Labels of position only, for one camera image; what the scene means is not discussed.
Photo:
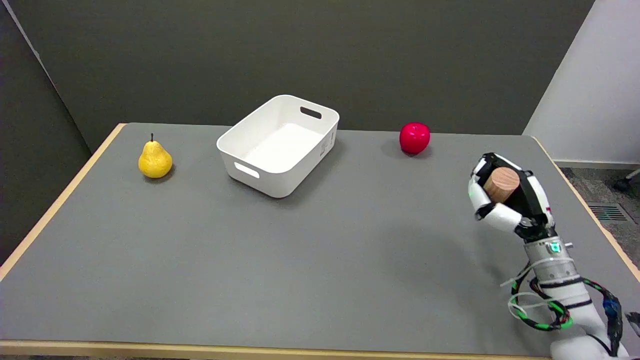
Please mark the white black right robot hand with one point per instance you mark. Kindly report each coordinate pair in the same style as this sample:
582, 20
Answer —
531, 200

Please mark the wooden cylinder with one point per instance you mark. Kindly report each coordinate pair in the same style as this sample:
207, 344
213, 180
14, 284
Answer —
501, 184

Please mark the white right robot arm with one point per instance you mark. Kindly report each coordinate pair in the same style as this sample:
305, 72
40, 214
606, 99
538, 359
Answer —
565, 285

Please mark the white plastic box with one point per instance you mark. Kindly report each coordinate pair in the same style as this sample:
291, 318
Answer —
280, 145

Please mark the floor vent grille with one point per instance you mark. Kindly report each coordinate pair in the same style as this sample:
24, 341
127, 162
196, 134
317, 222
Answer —
607, 212

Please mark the black chair caster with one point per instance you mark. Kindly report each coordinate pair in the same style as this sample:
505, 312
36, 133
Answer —
623, 184

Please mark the red apple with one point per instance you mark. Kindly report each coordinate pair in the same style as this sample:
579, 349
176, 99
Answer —
414, 137

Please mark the yellow pear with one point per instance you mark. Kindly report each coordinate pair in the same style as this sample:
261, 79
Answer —
155, 159

